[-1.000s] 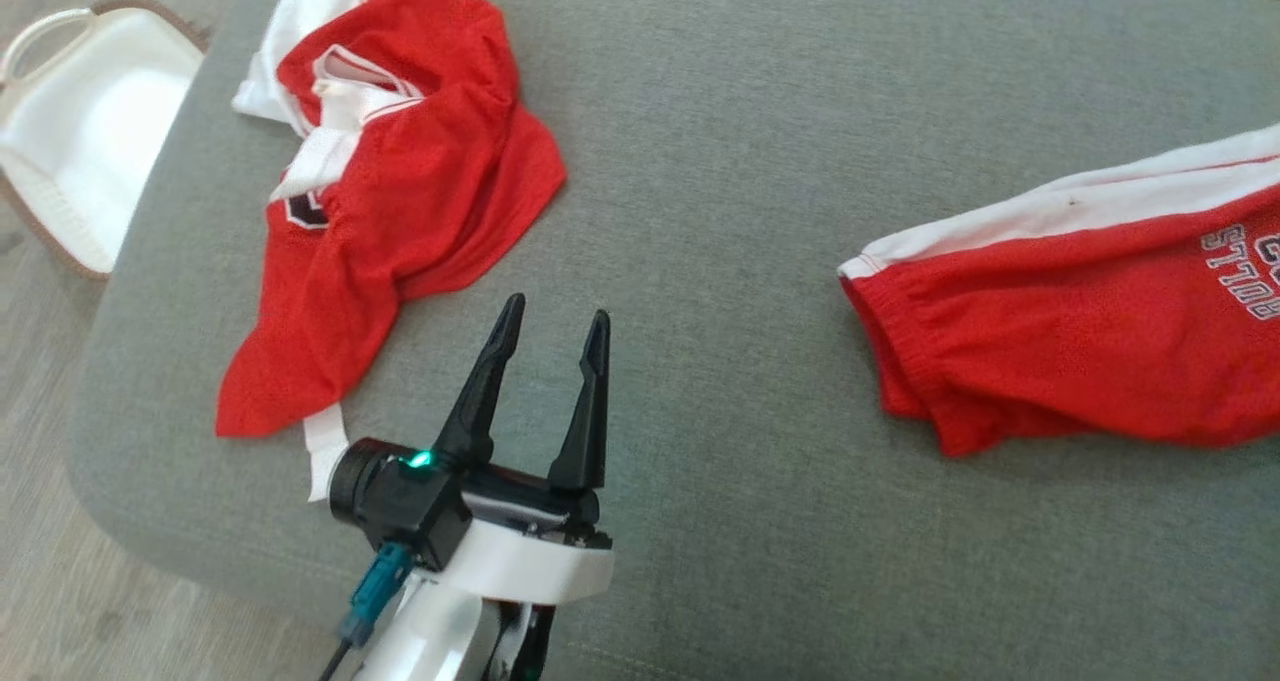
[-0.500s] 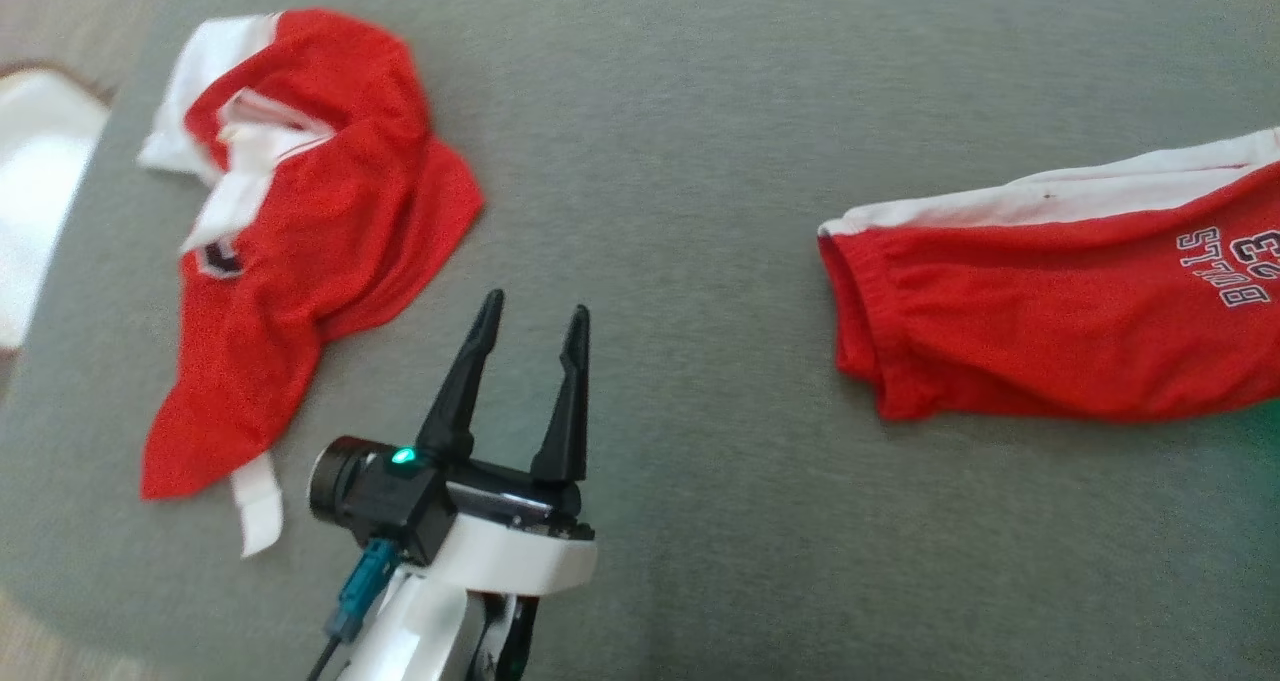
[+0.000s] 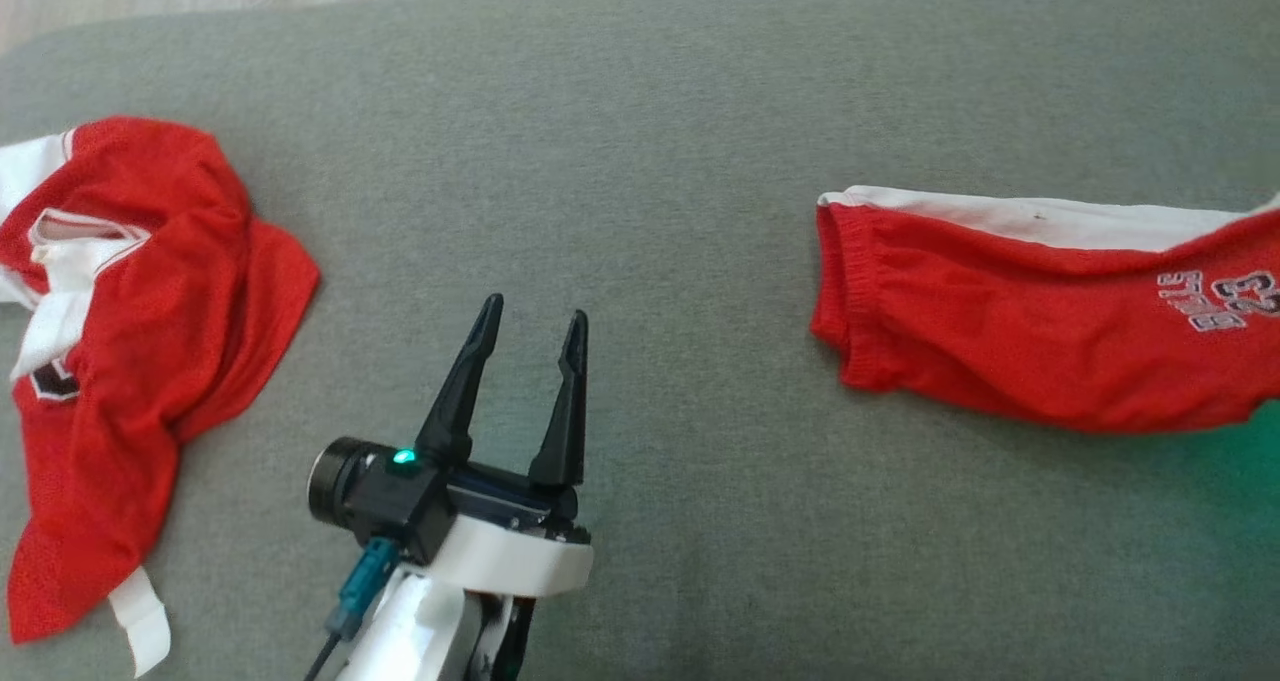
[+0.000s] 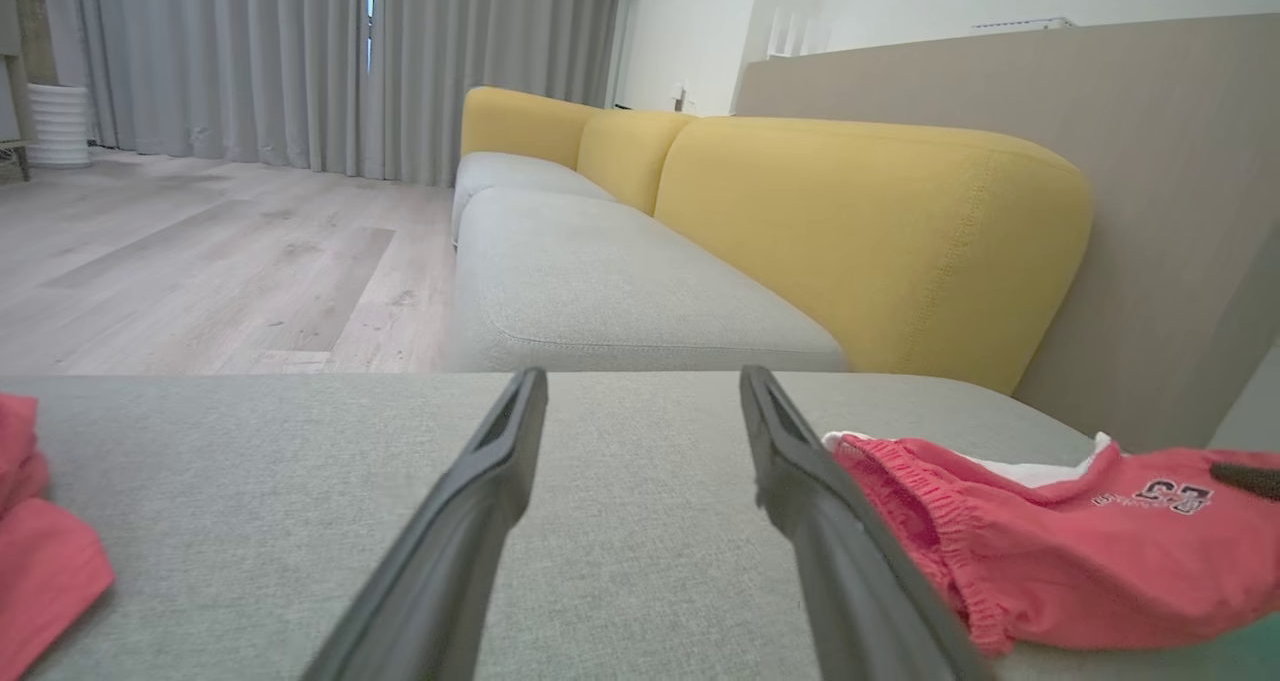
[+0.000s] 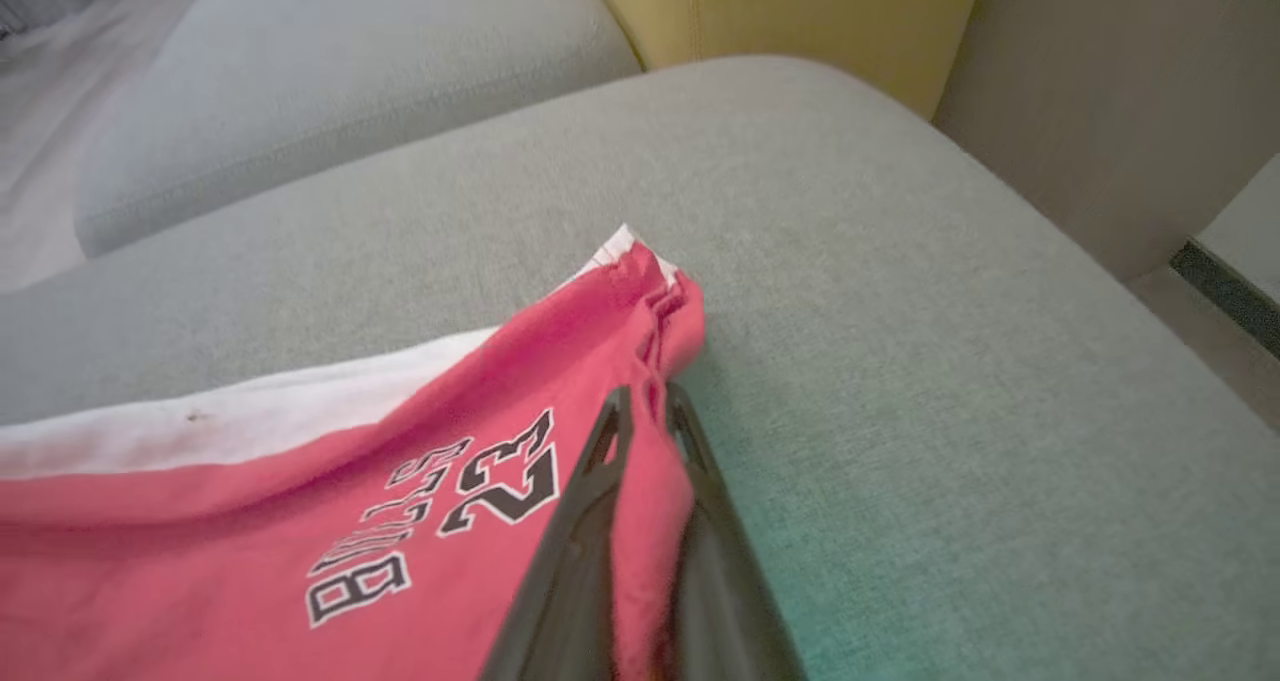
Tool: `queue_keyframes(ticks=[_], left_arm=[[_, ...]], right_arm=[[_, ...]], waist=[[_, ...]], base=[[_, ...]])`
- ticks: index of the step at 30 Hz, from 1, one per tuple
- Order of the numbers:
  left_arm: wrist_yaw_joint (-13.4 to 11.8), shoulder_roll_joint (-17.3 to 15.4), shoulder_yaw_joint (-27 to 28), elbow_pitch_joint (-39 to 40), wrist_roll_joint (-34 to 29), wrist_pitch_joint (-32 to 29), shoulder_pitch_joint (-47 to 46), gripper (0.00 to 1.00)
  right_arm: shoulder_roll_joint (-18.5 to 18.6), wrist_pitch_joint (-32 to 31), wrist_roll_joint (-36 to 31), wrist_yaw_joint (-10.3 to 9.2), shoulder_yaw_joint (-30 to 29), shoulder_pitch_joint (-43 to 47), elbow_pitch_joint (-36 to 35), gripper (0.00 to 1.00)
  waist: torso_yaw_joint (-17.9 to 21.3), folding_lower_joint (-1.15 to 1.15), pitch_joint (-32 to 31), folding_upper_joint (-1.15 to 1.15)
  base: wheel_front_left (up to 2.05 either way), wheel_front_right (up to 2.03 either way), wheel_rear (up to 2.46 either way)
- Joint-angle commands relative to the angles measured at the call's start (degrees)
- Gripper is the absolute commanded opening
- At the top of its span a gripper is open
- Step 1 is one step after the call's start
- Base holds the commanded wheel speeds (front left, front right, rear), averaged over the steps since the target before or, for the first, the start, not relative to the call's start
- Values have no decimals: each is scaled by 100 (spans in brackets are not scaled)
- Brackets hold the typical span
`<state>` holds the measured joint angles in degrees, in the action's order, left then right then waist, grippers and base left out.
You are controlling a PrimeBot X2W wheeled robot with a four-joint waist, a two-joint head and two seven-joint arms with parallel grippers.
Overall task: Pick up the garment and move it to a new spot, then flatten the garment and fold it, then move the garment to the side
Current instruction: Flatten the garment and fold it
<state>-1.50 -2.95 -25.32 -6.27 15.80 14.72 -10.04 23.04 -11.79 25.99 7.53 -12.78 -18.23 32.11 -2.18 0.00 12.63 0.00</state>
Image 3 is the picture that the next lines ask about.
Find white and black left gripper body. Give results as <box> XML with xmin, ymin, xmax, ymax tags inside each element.
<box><xmin>425</xmin><ymin>466</ymin><xmax>595</xmax><ymax>599</ymax></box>

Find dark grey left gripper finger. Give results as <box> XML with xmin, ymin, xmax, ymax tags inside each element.
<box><xmin>415</xmin><ymin>294</ymin><xmax>505</xmax><ymax>467</ymax></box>
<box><xmin>528</xmin><ymin>310</ymin><xmax>590</xmax><ymax>488</ymax></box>

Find red and white jersey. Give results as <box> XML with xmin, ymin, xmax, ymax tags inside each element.
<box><xmin>0</xmin><ymin>116</ymin><xmax>321</xmax><ymax>677</ymax></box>

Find red shorts with white print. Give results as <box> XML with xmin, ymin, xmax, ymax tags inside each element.
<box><xmin>810</xmin><ymin>185</ymin><xmax>1280</xmax><ymax>434</ymax></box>

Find black cable with teal connector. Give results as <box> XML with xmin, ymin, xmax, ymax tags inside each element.
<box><xmin>303</xmin><ymin>538</ymin><xmax>400</xmax><ymax>681</ymax></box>

